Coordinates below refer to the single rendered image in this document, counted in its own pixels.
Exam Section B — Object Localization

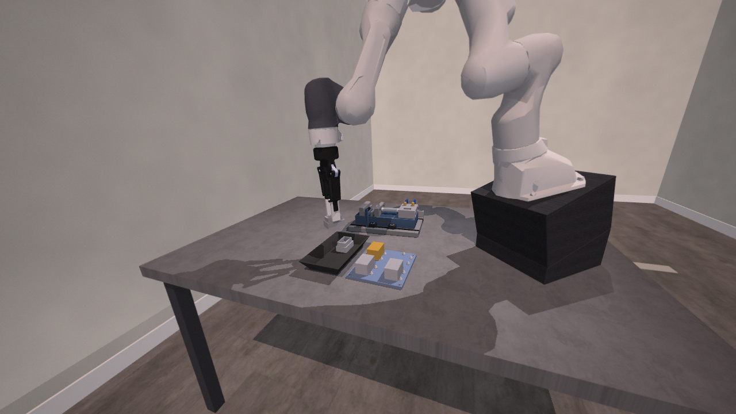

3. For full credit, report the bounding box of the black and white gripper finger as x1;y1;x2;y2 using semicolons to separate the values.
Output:
323;164;341;222
317;166;331;216

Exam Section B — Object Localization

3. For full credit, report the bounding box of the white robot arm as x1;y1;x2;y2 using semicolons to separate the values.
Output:
304;0;586;201

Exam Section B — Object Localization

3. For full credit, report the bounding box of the orange-yellow block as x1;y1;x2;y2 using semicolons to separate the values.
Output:
367;242;384;260

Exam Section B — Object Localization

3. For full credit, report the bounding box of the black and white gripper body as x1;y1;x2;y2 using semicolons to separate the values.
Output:
313;146;339;178

